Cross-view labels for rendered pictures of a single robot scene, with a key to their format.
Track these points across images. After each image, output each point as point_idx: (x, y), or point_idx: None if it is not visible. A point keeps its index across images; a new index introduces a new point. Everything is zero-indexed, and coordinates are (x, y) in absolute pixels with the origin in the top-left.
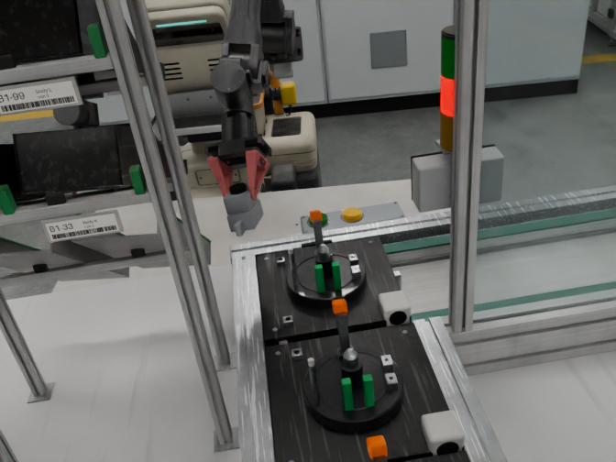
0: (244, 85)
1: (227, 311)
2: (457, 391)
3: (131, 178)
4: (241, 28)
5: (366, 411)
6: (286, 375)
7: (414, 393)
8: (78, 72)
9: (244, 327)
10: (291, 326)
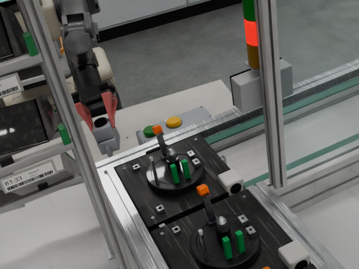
0: (91, 46)
1: None
2: (292, 227)
3: (61, 134)
4: (73, 2)
5: (241, 255)
6: (174, 246)
7: (266, 236)
8: (18, 69)
9: (128, 222)
10: (164, 212)
